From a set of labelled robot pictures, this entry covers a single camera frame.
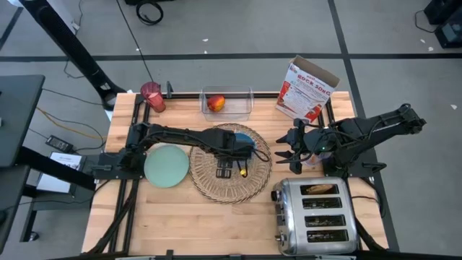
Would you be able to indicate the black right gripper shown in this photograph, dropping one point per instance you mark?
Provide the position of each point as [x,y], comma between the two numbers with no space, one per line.
[310,142]

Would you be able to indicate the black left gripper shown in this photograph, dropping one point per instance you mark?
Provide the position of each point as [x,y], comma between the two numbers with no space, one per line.
[225,144]

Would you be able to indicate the blue bowl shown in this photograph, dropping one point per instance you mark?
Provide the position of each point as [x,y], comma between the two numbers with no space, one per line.
[245,139]

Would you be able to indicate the brown toast slice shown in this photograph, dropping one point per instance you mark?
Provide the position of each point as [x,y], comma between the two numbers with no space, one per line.
[319,189]

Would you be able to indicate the light green plate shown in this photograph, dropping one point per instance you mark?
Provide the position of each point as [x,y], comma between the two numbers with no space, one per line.
[166,166]

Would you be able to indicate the white red cereal box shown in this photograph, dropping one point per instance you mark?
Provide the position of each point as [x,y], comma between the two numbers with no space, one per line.
[307,90]

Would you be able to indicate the red yellow apple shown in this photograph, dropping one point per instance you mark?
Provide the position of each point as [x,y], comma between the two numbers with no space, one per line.
[216,103]

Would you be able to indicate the red translucent plastic cup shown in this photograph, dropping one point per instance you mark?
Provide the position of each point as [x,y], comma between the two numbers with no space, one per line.
[154,96]

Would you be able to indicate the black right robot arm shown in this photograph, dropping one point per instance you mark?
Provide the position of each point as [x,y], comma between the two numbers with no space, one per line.
[379,122]

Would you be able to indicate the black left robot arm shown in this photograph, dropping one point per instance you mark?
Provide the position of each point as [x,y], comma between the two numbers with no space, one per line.
[180,135]

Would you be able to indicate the round woven placemat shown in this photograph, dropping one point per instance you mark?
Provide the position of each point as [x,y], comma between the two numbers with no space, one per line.
[231,191]

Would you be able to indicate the clear plastic container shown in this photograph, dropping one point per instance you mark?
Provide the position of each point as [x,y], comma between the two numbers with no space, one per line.
[238,106]

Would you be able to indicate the silver four-slot toaster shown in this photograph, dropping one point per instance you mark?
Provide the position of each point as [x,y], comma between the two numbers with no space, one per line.
[292,216]

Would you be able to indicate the black power adapter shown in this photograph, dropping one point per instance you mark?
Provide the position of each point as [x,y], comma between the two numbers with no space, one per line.
[59,143]

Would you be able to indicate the black desk leg beam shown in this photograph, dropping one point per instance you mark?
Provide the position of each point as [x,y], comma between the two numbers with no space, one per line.
[54,168]

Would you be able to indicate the white paper booklet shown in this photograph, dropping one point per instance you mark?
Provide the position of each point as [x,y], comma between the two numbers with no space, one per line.
[54,180]

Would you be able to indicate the black tower stand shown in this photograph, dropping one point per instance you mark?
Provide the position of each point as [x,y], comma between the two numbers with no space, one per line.
[72,47]

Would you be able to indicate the black equipment box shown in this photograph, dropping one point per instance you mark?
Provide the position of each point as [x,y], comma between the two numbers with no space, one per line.
[447,21]

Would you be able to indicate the black desk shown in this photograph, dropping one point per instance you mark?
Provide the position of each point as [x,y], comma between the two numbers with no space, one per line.
[18,115]

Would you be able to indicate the black metal table frame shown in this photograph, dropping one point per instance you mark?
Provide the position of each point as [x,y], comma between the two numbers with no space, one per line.
[104,169]

